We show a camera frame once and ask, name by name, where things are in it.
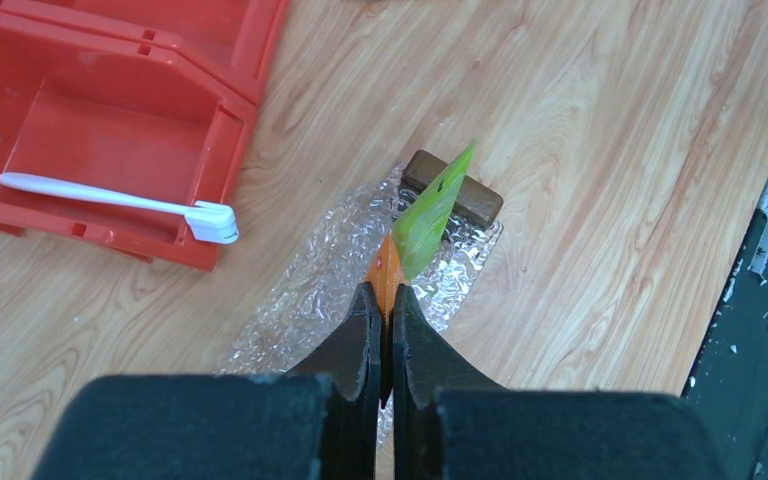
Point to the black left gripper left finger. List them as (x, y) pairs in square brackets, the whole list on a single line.
[(318, 420)]

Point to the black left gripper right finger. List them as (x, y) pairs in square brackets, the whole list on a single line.
[(451, 421)]

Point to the orange toothpaste tube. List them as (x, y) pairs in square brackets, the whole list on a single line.
[(385, 275)]

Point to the green toothpaste tube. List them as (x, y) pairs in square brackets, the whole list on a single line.
[(419, 229)]

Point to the white toothbrush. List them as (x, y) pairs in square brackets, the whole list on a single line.
[(209, 222)]

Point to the clear textured acrylic tray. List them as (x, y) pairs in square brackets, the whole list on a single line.
[(312, 295)]

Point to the red three-compartment bin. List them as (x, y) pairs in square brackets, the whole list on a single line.
[(157, 99)]

